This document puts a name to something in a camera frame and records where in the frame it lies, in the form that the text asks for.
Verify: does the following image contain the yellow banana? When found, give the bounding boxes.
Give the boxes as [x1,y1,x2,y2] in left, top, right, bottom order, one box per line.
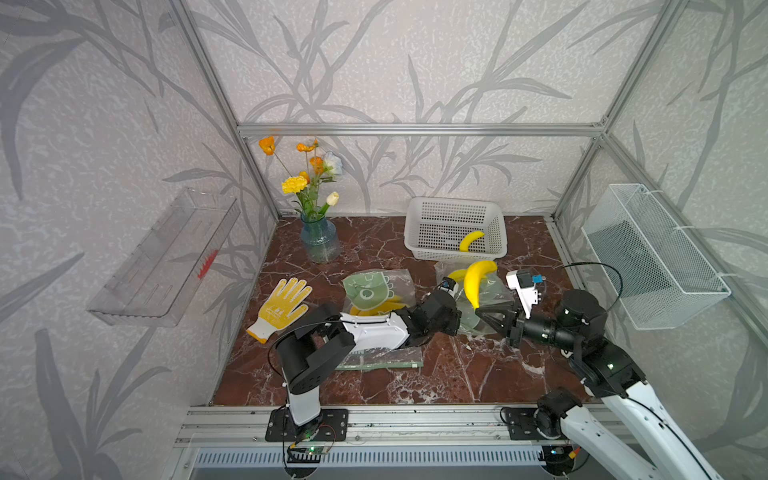
[463,260,498,310]
[459,231,486,253]
[448,269,467,283]

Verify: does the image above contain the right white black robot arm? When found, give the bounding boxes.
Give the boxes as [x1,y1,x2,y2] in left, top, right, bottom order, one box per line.
[467,290,720,479]

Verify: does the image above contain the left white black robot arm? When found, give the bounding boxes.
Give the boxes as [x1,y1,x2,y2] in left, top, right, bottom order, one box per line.
[273,278,461,427]

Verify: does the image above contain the bananas in left bag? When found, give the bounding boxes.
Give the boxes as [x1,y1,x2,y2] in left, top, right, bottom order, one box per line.
[349,296,406,316]

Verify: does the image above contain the left zip-top bag with bananas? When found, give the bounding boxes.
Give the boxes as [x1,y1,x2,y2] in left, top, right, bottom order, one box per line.
[332,268,425,371]

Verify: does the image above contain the white plastic basket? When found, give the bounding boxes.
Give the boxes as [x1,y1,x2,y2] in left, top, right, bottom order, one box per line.
[404,197,508,263]

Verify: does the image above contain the blue glass vase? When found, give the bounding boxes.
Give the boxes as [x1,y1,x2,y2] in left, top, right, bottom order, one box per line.
[300,216,341,264]

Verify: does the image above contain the right circuit board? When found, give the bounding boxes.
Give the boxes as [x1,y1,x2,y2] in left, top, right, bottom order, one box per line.
[539,445,589,478]

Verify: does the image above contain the circuit board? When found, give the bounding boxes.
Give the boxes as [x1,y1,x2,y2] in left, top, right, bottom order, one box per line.
[539,445,589,478]
[286,444,333,465]

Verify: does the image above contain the yellow work glove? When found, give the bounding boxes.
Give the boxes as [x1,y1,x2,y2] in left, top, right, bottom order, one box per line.
[246,277,312,344]

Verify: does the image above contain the artificial flower bouquet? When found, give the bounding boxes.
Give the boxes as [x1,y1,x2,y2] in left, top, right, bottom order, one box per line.
[258,136,343,222]

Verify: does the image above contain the left circuit board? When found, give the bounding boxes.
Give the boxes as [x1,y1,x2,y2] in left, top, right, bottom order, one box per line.
[286,444,333,465]

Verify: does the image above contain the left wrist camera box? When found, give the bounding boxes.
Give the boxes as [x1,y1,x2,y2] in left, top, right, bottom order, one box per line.
[438,277,458,296]

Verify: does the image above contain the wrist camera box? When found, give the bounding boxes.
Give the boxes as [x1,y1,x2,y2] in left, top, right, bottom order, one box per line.
[438,277,458,296]
[506,270,544,319]

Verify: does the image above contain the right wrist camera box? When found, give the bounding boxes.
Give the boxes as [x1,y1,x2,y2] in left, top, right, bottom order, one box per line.
[506,270,544,319]

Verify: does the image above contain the white wire mesh basket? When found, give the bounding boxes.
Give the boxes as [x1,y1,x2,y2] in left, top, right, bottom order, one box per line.
[582,184,731,330]

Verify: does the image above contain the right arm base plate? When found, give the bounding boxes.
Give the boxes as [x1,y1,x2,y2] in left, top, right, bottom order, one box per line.
[499,406,559,440]

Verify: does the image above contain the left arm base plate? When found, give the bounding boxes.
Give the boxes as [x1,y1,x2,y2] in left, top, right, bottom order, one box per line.
[265,408,350,443]

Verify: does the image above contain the aluminium front rail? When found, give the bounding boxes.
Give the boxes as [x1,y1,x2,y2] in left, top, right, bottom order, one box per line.
[173,403,568,448]

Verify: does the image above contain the clear acrylic wall shelf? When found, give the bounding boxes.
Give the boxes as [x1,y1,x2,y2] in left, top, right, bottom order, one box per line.
[86,188,241,328]

